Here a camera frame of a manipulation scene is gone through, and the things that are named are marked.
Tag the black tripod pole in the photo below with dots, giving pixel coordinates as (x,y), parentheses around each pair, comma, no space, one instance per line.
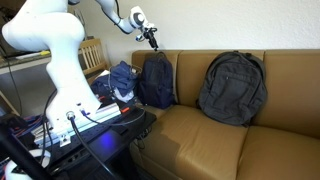
(20,153)

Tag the yellow marker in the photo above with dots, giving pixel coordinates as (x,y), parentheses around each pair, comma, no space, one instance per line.
(45,52)

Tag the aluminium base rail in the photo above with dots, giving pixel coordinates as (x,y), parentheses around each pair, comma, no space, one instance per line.
(103,115)

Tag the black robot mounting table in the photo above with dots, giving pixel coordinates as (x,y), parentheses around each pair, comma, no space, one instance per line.
(110,143)

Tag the wooden chair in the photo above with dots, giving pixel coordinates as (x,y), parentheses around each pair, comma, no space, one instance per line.
(91,56)

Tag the grey countertop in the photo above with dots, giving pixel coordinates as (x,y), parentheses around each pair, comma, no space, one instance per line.
(20,61)

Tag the tan leather sofa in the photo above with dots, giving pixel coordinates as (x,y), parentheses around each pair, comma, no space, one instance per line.
(200,150)

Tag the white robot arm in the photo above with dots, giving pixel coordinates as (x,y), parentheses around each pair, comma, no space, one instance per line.
(63,73)

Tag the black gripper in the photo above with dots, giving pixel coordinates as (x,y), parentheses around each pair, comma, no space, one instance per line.
(148,33)

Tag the grey backpack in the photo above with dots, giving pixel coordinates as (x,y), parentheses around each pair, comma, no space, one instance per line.
(233,90)

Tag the white round object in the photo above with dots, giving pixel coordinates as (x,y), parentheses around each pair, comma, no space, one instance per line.
(10,168)

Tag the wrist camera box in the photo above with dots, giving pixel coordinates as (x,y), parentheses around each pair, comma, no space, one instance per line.
(139,37)

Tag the pile of blue clothes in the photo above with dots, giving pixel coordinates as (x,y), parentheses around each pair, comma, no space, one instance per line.
(121,78)

